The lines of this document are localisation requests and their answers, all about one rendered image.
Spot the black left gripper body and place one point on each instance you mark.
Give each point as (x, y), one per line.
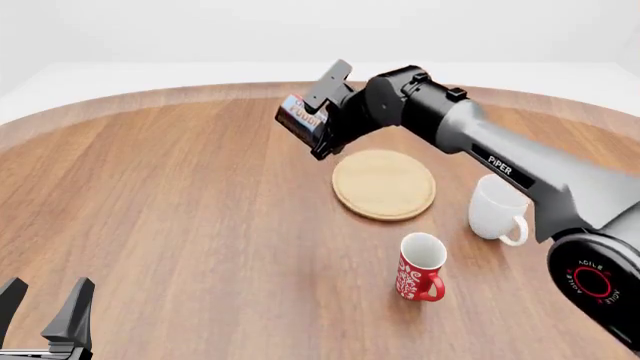
(45, 355)

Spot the silver-grey right robot arm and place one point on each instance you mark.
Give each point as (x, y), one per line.
(470, 127)

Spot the chocolate pudding box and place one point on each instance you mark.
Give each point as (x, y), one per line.
(299, 119)

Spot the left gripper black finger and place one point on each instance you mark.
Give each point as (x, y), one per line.
(75, 318)
(10, 300)

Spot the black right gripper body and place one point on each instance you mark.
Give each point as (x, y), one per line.
(350, 120)

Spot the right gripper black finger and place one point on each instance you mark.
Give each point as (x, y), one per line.
(324, 148)

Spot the small flat camera plate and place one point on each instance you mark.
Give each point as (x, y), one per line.
(330, 83)

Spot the white mug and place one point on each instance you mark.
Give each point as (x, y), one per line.
(495, 212)

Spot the round wooden plate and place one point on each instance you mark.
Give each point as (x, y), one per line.
(384, 184)

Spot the red patterned mug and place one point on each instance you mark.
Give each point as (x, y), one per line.
(419, 268)

